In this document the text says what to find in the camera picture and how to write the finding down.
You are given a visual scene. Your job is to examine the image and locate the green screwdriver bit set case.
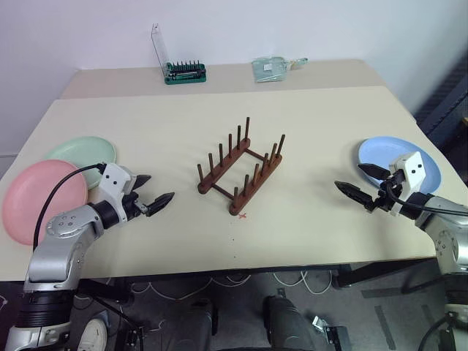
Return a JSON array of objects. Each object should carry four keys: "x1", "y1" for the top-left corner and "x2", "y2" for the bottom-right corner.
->
[{"x1": 150, "y1": 22, "x2": 208, "y2": 86}]

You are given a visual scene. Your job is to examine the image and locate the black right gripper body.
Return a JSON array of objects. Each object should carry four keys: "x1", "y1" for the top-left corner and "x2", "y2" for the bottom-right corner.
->
[{"x1": 364, "y1": 170, "x2": 407, "y2": 213}]

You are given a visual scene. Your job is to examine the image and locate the white shoe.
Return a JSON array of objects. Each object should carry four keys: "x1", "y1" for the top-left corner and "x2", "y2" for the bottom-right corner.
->
[{"x1": 78, "y1": 316, "x2": 110, "y2": 351}]

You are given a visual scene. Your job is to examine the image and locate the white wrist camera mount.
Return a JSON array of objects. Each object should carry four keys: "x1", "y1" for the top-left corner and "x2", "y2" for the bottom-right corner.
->
[
  {"x1": 388, "y1": 150, "x2": 427, "y2": 217},
  {"x1": 97, "y1": 162, "x2": 140, "y2": 222}
]

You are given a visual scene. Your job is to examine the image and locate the black table leg frame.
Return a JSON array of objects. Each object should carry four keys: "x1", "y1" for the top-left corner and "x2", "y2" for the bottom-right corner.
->
[
  {"x1": 72, "y1": 276, "x2": 147, "y2": 332},
  {"x1": 333, "y1": 258, "x2": 439, "y2": 294}
]

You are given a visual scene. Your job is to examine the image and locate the blue plate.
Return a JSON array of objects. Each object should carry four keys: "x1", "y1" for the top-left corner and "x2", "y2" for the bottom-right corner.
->
[{"x1": 357, "y1": 135, "x2": 442, "y2": 195}]

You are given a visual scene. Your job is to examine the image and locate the dark radiator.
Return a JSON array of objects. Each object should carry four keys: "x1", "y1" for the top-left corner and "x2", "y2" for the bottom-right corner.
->
[{"x1": 415, "y1": 54, "x2": 468, "y2": 159}]

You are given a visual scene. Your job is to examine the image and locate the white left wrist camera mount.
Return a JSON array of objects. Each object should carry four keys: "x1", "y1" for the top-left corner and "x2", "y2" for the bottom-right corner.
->
[{"x1": 97, "y1": 162, "x2": 140, "y2": 222}]

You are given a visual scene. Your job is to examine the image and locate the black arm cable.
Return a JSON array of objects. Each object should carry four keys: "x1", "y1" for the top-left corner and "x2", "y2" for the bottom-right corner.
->
[
  {"x1": 386, "y1": 181, "x2": 468, "y2": 216},
  {"x1": 31, "y1": 164, "x2": 106, "y2": 250}
]

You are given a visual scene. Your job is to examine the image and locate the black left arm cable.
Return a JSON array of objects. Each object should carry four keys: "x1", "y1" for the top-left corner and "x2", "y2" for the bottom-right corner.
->
[{"x1": 31, "y1": 164, "x2": 106, "y2": 250}]

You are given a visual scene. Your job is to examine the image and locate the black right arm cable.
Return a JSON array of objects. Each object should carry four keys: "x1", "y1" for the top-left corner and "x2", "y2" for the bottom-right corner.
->
[{"x1": 386, "y1": 181, "x2": 468, "y2": 216}]

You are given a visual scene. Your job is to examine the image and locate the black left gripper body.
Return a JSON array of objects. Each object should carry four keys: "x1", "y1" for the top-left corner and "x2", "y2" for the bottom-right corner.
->
[{"x1": 121, "y1": 189, "x2": 150, "y2": 222}]

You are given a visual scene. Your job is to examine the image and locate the white floor cable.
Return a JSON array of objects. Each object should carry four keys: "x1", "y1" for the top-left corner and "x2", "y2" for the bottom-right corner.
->
[
  {"x1": 273, "y1": 269, "x2": 333, "y2": 295},
  {"x1": 130, "y1": 272, "x2": 252, "y2": 301}
]

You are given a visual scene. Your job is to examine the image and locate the green plate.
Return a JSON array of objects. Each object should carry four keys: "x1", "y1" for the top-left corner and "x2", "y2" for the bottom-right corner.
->
[{"x1": 43, "y1": 135, "x2": 118, "y2": 192}]

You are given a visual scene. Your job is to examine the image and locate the brown wooden dish rack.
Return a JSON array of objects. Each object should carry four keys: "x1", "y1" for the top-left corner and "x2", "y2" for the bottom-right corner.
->
[{"x1": 197, "y1": 116, "x2": 286, "y2": 217}]

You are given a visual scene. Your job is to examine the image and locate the metal caster bracket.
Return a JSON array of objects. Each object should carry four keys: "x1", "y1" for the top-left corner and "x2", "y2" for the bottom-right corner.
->
[{"x1": 311, "y1": 314, "x2": 352, "y2": 351}]

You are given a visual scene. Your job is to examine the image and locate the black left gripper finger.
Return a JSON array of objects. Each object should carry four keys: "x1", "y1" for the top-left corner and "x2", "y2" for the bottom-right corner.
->
[
  {"x1": 132, "y1": 174, "x2": 152, "y2": 192},
  {"x1": 145, "y1": 192, "x2": 176, "y2": 218}
]

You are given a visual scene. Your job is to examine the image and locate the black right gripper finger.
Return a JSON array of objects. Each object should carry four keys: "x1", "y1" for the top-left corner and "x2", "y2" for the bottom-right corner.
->
[
  {"x1": 357, "y1": 163, "x2": 390, "y2": 181},
  {"x1": 334, "y1": 180, "x2": 375, "y2": 207}
]

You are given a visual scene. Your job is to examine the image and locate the dark rounded shape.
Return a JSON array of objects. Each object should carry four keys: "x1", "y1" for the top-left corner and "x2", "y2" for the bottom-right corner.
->
[{"x1": 184, "y1": 297, "x2": 221, "y2": 351}]

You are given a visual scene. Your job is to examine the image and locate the green plastic packet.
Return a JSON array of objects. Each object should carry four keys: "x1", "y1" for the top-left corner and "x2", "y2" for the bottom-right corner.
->
[{"x1": 251, "y1": 56, "x2": 309, "y2": 85}]

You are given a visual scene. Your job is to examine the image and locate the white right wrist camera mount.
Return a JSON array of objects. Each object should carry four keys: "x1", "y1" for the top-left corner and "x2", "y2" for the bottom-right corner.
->
[{"x1": 388, "y1": 150, "x2": 427, "y2": 217}]

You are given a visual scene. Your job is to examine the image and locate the pink plate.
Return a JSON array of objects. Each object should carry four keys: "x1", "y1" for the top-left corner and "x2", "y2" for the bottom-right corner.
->
[{"x1": 1, "y1": 159, "x2": 89, "y2": 246}]

